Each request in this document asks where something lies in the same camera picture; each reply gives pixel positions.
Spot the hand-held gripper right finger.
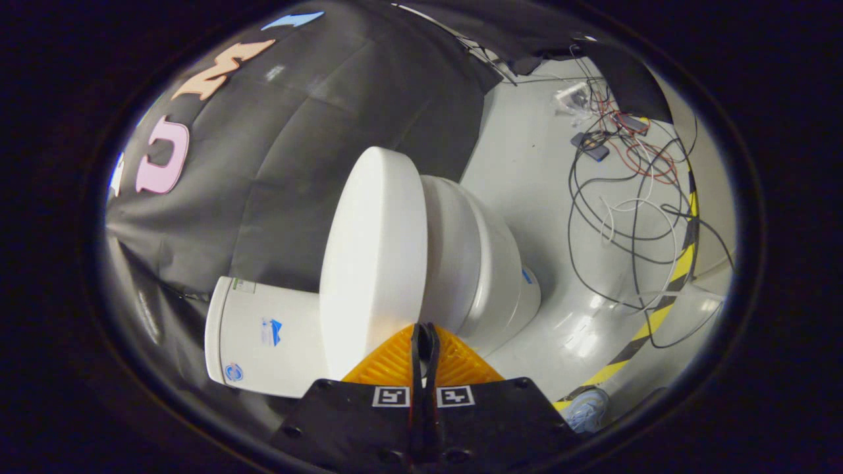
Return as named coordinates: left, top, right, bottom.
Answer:
left=421, top=322, right=585, bottom=474

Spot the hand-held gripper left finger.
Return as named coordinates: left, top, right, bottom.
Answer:
left=270, top=323, right=425, bottom=474

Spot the white toilet lid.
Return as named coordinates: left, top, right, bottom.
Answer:
left=319, top=146, right=429, bottom=381

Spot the white toilet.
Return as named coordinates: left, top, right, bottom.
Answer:
left=204, top=174, right=542, bottom=399

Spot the person's light shoe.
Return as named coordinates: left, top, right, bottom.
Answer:
left=566, top=388, right=611, bottom=434

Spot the yellow black hazard tape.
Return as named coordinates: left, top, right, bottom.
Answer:
left=553, top=170, right=700, bottom=413

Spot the dark flat device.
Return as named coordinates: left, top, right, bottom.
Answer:
left=570, top=132, right=611, bottom=163

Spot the black backdrop cloth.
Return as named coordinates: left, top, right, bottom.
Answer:
left=105, top=0, right=674, bottom=429

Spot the clear plastic bag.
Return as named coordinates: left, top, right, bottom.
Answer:
left=553, top=81, right=591, bottom=124

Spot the tangle of black cables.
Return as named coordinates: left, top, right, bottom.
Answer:
left=568, top=46, right=735, bottom=350

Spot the white cable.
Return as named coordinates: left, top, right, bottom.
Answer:
left=598, top=193, right=680, bottom=311

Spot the red cable tangle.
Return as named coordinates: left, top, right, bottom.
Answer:
left=588, top=84, right=680, bottom=186

